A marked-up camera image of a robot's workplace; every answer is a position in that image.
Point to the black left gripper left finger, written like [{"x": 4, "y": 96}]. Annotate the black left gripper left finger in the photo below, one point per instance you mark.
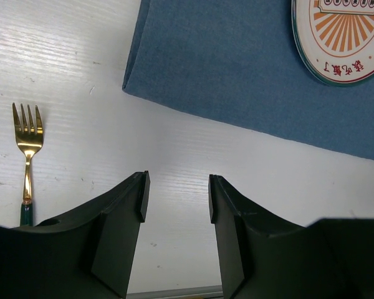
[{"x": 86, "y": 252}]

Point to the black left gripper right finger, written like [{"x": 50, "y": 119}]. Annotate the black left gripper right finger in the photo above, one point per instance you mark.
[{"x": 262, "y": 255}]

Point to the gold fork green handle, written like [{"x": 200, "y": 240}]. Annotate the gold fork green handle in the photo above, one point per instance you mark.
[{"x": 29, "y": 136}]

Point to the blue cloth placemat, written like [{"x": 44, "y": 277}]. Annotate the blue cloth placemat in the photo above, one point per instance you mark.
[{"x": 237, "y": 62}]

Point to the white plate orange sunburst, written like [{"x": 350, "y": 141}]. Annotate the white plate orange sunburst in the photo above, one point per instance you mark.
[{"x": 335, "y": 39}]

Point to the aluminium front rail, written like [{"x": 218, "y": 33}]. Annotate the aluminium front rail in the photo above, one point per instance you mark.
[{"x": 195, "y": 292}]

